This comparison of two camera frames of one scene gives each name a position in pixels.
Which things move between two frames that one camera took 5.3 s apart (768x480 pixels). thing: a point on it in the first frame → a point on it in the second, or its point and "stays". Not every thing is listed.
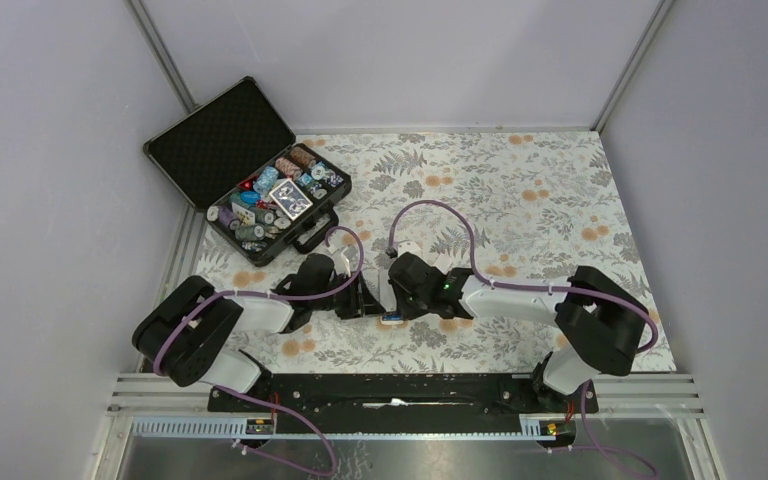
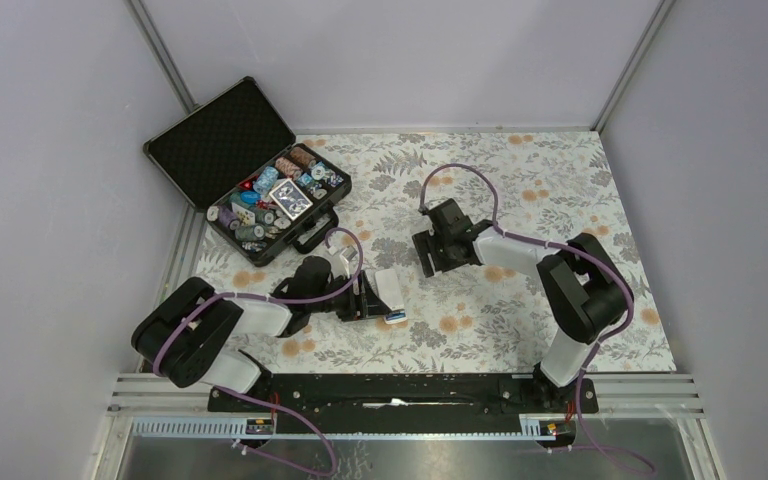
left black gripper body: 347,301 stays
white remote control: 387,299 stays
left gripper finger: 371,304 stays
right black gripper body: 411,305 → 430,242
